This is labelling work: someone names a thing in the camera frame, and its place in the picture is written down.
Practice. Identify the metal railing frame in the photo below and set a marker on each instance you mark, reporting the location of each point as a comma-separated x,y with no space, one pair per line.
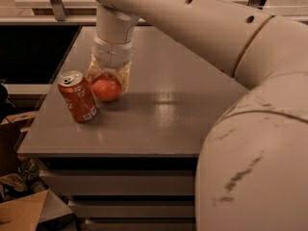
48,7

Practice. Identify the grey drawer cabinet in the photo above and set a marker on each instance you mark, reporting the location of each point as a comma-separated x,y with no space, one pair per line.
132,167

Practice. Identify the cardboard box left side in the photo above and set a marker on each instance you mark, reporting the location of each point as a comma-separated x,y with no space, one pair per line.
13,129

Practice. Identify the red apple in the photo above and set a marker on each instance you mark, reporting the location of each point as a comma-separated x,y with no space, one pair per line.
106,87

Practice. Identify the red coke can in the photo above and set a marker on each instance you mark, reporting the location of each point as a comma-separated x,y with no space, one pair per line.
76,91

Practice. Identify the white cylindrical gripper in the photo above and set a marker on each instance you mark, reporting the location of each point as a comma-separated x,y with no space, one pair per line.
112,55

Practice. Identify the cardboard box lower left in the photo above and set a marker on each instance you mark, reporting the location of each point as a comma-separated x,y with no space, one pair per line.
25,213

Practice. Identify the cardboard box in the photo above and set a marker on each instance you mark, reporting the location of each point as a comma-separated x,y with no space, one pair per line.
13,129
25,213

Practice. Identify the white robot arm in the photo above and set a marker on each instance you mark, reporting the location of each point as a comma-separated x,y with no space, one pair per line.
252,167

